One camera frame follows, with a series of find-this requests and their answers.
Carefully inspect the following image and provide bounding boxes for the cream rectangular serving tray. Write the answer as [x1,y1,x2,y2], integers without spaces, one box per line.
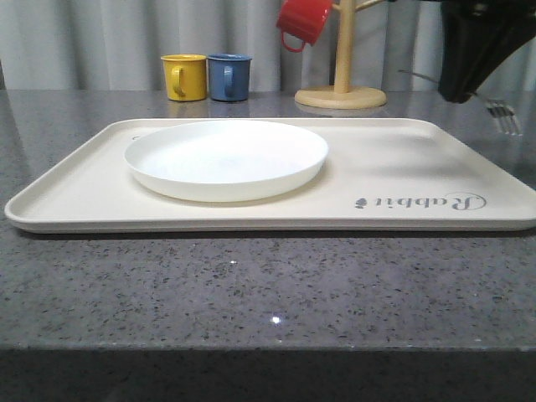
[5,118,535,233]

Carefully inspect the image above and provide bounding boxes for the blue enamel mug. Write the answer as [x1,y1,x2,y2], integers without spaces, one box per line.
[208,54,252,102]

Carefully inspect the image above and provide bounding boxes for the grey pleated curtain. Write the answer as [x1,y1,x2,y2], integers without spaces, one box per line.
[1,1,443,91]

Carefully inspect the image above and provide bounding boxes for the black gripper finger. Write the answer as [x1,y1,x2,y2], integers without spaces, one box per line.
[438,1,535,103]

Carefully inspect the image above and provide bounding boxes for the white round plate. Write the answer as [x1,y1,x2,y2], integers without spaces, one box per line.
[124,120,329,202]

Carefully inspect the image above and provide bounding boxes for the silver metal fork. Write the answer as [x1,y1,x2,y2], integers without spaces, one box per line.
[467,91,523,137]

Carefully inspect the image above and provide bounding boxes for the red enamel mug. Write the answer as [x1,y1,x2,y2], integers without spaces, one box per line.
[276,0,332,53]

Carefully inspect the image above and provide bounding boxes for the yellow enamel mug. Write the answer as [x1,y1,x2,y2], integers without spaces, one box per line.
[161,54,208,101]

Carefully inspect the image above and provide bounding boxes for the wooden mug tree stand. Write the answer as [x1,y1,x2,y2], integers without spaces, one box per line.
[295,0,387,110]

